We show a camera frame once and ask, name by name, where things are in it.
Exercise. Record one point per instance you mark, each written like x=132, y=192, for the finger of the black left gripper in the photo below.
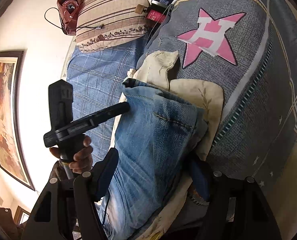
x=84, y=124

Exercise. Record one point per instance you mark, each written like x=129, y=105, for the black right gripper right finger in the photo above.
x=237, y=208

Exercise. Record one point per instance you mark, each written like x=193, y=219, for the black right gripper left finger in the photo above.
x=62, y=202

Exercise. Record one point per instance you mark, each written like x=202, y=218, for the blue denim jeans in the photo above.
x=152, y=140

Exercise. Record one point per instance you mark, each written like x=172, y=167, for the person's left hand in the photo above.
x=82, y=160

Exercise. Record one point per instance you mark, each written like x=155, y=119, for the blue plaid bed sheet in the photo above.
x=97, y=76

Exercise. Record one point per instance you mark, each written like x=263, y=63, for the dark red gift bag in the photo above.
x=68, y=12

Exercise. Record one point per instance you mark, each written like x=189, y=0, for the beige striped floral pillow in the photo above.
x=108, y=23

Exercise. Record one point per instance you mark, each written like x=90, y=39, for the cream leaf-print cloth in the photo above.
x=203, y=94

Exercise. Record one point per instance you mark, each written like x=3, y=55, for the red box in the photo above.
x=155, y=16

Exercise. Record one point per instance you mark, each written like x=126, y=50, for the grey quilt with pink star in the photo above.
x=249, y=48

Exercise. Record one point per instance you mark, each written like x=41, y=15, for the framed painting on wall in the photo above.
x=11, y=154

